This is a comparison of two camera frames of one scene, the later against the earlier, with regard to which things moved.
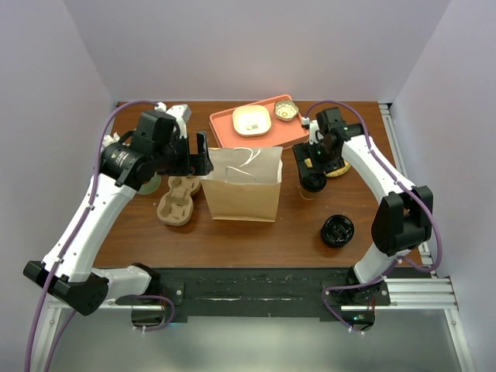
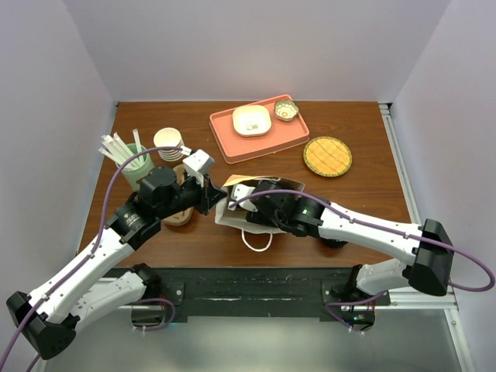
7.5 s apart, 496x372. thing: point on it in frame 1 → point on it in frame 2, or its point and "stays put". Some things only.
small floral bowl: [285, 109] stays put
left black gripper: [193, 163] → [208, 195]
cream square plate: [251, 120] stays put
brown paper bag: [244, 184] → [238, 219]
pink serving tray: [273, 122] stays put
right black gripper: [304, 151] → [259, 217]
